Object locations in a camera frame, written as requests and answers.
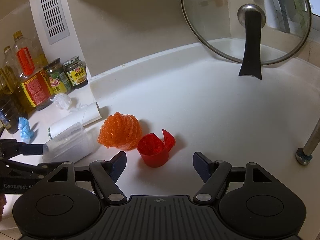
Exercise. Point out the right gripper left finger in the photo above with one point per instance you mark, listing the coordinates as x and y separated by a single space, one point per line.
105 175

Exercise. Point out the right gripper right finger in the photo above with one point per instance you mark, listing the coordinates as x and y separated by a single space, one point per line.
214 175

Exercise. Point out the clear plastic container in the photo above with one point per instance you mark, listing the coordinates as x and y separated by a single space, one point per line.
73 144

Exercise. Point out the orange mesh net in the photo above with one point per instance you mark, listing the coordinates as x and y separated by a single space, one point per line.
121 131

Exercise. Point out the blue face mask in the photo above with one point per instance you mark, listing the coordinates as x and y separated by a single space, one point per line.
26 133

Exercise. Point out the red plastic cup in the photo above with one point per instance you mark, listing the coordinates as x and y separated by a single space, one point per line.
155 151

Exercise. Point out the white paper roll green end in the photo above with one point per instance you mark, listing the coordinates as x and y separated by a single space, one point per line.
84 116

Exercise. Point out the white tissue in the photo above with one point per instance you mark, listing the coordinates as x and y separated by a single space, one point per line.
64 102

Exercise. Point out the person left hand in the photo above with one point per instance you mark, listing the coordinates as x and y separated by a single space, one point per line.
3 202

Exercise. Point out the large dark oil bottle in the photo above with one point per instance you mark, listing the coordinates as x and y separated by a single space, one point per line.
11 94

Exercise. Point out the steel dish rack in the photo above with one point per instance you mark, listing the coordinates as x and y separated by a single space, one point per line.
304 155

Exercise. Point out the soybean paste jar black lid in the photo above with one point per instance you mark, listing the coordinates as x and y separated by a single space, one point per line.
58 79

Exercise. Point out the checkered lid sauce jar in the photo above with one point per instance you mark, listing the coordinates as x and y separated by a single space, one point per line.
76 72

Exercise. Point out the glass pot lid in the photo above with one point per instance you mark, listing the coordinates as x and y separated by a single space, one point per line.
253 33

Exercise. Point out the oil bottle red handle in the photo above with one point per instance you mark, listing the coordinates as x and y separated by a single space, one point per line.
33 78

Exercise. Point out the grey wall vent grille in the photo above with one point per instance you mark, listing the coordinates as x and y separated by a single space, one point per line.
53 19

